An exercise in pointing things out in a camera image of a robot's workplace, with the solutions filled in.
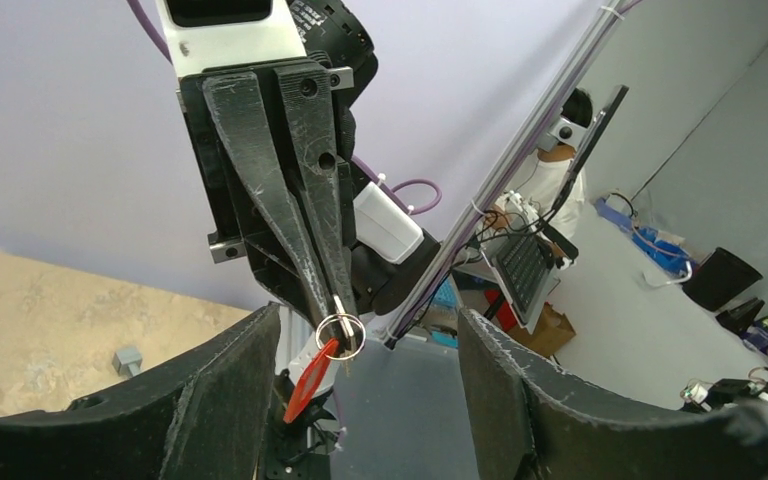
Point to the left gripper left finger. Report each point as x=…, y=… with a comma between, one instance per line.
x=199, y=415

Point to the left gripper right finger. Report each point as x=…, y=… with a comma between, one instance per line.
x=532, y=419

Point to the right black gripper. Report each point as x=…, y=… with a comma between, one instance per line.
x=266, y=142

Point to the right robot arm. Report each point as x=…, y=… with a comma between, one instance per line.
x=391, y=251

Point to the cardboard box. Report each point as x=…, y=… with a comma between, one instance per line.
x=552, y=331

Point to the keyboard on stand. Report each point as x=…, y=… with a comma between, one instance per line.
x=523, y=264

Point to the person with headset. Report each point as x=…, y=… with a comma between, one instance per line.
x=541, y=175

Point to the black bin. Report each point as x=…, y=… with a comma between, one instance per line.
x=720, y=278

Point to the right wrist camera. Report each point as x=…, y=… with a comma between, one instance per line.
x=205, y=35

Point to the aluminium frame rail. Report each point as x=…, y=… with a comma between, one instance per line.
x=608, y=17

